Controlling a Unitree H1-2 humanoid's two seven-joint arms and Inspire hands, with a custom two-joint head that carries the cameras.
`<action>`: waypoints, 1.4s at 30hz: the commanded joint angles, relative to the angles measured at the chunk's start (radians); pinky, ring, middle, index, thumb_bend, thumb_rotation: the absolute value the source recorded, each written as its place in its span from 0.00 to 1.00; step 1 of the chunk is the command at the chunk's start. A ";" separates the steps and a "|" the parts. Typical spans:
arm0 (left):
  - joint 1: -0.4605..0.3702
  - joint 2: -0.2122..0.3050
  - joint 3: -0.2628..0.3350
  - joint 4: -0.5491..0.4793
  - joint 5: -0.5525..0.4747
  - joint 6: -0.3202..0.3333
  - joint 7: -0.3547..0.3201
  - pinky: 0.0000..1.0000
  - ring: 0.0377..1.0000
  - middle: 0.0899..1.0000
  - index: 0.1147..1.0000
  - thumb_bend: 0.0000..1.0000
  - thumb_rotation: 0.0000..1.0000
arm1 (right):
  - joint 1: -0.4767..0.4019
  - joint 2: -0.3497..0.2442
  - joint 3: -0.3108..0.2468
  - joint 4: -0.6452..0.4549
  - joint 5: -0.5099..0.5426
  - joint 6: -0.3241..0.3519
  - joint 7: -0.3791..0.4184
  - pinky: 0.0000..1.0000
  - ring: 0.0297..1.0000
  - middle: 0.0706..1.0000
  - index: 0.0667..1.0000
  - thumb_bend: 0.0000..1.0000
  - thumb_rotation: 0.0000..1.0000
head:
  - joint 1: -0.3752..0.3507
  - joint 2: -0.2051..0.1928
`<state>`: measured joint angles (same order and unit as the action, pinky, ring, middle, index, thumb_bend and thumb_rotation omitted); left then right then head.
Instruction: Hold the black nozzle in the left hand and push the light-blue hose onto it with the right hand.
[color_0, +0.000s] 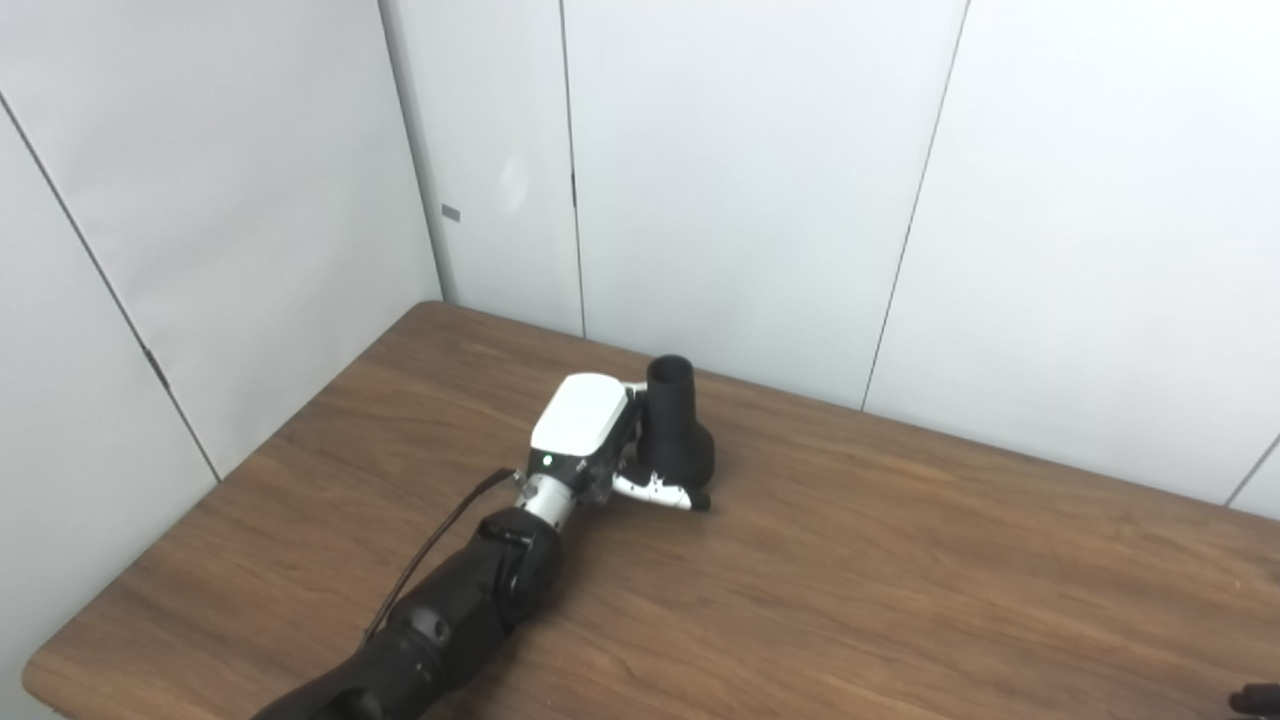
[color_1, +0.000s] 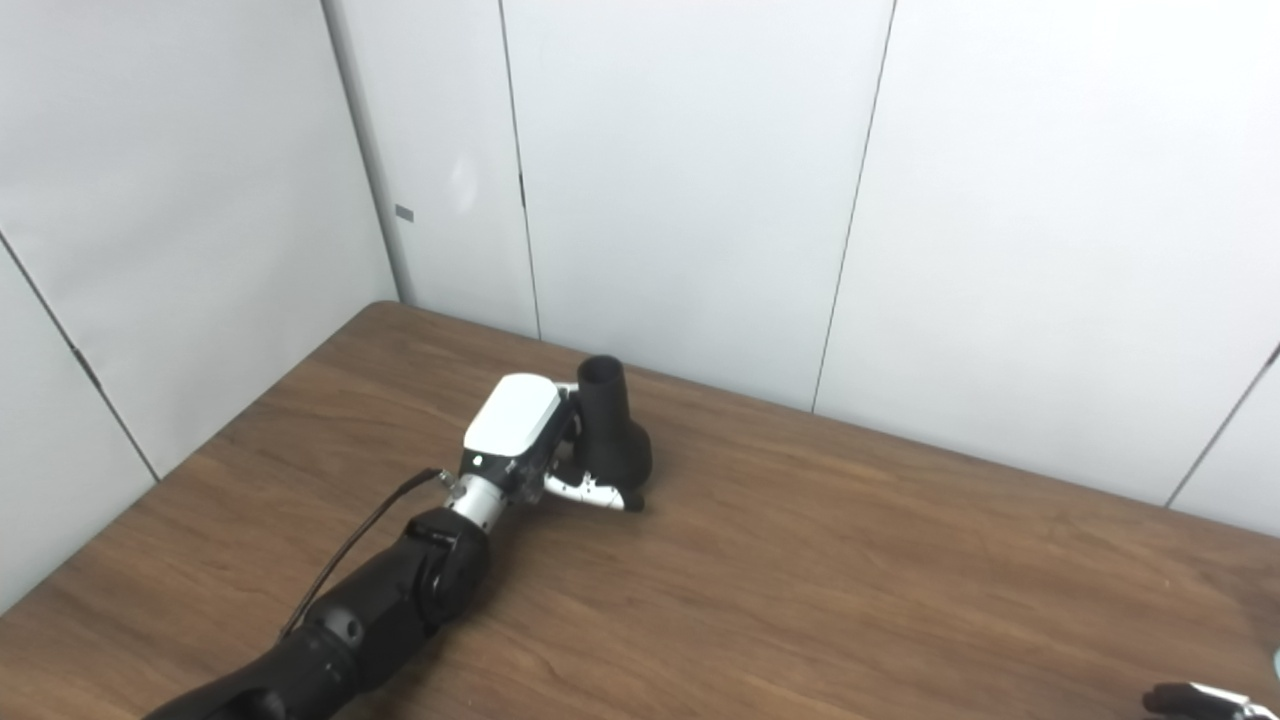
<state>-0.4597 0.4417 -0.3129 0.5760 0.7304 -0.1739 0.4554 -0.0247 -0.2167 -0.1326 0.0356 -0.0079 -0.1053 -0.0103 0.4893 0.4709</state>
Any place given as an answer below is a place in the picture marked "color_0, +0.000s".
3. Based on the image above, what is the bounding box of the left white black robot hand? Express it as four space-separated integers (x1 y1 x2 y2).
527 373 712 513

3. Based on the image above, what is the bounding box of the black flared nozzle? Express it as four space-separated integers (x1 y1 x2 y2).
636 355 716 496

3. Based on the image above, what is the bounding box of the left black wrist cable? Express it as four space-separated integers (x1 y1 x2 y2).
362 468 523 643

